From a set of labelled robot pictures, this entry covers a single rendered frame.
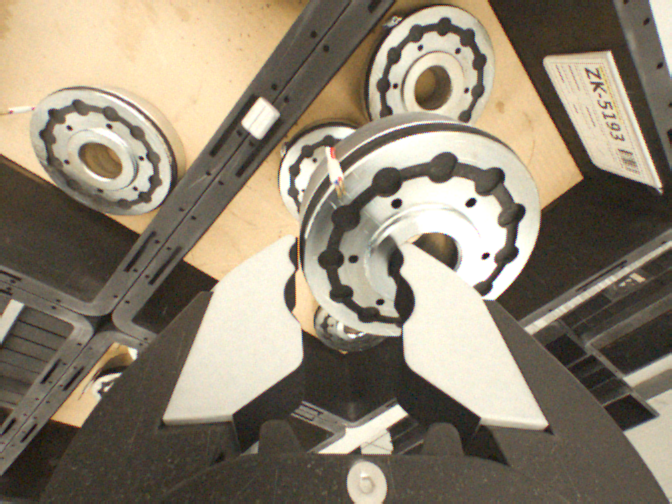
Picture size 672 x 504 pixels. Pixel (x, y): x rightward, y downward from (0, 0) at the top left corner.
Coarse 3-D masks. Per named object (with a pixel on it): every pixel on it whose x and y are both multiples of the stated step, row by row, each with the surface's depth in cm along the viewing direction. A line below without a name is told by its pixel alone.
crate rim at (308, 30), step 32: (320, 0) 14; (288, 32) 15; (320, 32) 15; (288, 64) 16; (256, 96) 16; (224, 128) 17; (224, 160) 18; (192, 192) 19; (160, 224) 20; (128, 256) 21; (32, 288) 22; (64, 288) 23; (128, 288) 23
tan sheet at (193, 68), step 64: (0, 0) 21; (64, 0) 21; (128, 0) 21; (192, 0) 22; (256, 0) 22; (0, 64) 23; (64, 64) 23; (128, 64) 23; (192, 64) 24; (256, 64) 24; (0, 128) 25; (192, 128) 26
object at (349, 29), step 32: (384, 0) 15; (608, 0) 16; (640, 0) 16; (352, 32) 15; (640, 32) 16; (320, 64) 16; (640, 64) 17; (288, 96) 17; (640, 96) 18; (288, 128) 17; (256, 160) 18; (224, 192) 19; (192, 224) 20; (160, 256) 21; (640, 256) 25; (576, 288) 26; (128, 320) 24; (320, 416) 34
